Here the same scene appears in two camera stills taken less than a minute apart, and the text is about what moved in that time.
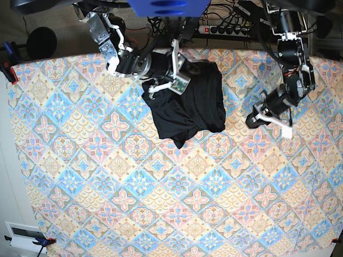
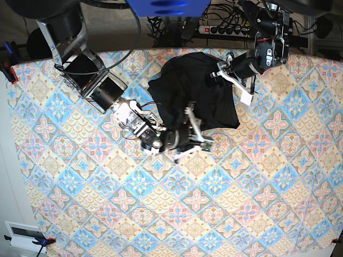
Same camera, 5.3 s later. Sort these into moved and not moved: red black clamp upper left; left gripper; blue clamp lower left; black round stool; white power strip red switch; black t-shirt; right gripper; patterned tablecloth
Moved: left gripper; black t-shirt; right gripper
Not moved: blue clamp lower left; white power strip red switch; patterned tablecloth; black round stool; red black clamp upper left
